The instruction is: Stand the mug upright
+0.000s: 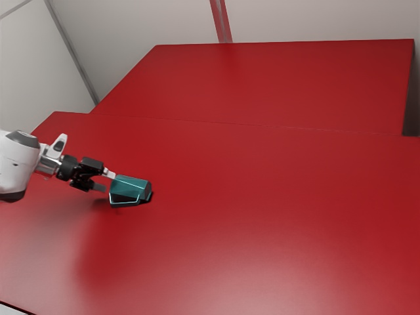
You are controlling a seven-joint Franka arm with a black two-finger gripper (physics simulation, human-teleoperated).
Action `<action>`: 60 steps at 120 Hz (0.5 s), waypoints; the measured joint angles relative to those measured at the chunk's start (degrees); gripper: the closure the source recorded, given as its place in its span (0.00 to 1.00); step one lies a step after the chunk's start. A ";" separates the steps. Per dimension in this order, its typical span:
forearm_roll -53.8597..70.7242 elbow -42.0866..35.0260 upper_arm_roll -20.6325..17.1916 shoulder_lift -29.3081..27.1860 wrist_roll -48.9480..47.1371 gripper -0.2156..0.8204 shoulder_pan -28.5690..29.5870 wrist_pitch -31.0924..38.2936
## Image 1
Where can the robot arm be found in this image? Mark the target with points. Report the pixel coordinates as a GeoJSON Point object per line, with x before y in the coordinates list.
{"type": "Point", "coordinates": [16, 164]}

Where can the teal faceted mug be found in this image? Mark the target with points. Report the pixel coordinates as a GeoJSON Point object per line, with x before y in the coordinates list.
{"type": "Point", "coordinates": [129, 191]}

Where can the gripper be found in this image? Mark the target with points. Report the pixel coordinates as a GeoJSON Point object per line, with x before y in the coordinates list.
{"type": "Point", "coordinates": [70, 168]}

